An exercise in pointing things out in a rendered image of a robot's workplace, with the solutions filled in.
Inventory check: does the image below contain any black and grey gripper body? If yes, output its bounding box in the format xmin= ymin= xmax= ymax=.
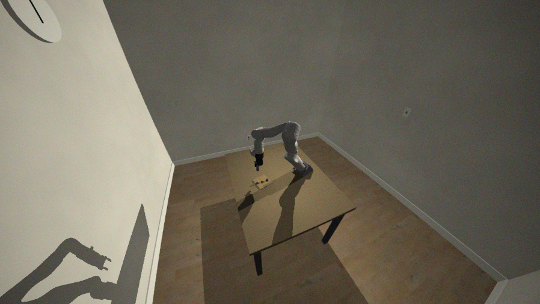
xmin=250 ymin=148 xmax=264 ymax=165

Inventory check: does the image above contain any tan flat mat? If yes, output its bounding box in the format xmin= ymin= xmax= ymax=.
xmin=253 ymin=175 xmax=273 ymax=190

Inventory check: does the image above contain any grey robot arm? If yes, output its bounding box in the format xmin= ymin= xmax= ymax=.
xmin=251 ymin=122 xmax=306 ymax=171

